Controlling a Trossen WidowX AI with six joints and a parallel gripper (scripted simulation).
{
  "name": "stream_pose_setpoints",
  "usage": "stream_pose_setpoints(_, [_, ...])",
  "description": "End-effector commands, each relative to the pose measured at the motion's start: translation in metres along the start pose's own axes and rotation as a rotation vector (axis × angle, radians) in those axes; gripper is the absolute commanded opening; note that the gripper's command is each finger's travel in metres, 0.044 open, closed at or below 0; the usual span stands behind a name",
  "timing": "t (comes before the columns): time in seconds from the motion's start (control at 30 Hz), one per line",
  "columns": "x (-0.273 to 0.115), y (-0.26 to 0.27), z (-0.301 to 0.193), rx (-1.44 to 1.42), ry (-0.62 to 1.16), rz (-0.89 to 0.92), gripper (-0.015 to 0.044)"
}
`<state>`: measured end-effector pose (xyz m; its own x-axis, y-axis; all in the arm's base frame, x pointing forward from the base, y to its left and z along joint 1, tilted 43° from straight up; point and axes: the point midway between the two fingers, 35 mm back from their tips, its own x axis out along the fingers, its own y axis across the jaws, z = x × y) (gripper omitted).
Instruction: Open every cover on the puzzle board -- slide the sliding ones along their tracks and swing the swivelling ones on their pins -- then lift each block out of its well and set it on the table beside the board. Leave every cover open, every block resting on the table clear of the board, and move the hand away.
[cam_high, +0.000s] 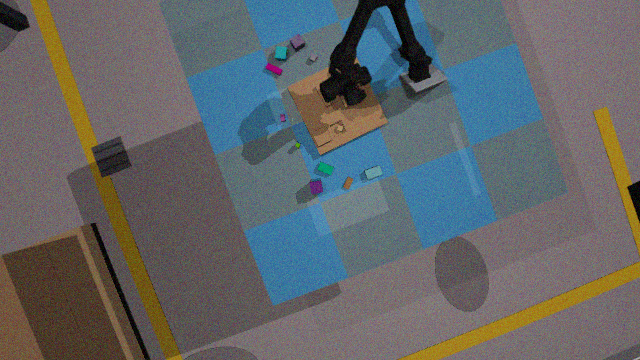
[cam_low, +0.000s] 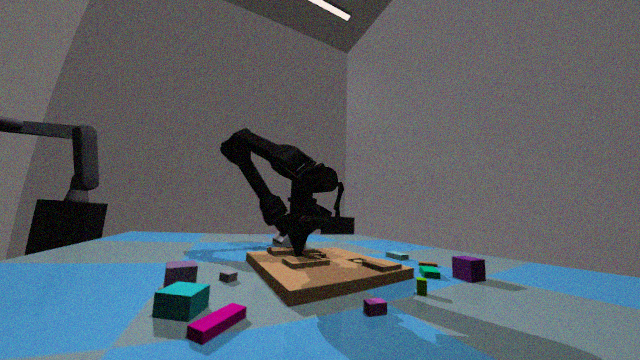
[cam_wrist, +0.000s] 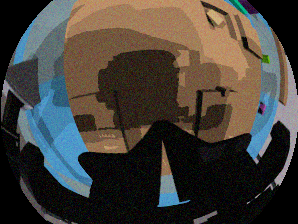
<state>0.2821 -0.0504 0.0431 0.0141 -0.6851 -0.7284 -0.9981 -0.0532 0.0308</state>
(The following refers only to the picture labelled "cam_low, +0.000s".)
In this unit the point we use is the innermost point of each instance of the magenta rectangular bar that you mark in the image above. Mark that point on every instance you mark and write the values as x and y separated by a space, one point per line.
212 325

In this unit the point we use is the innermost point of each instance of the small purple block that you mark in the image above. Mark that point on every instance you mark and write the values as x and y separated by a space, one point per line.
375 307

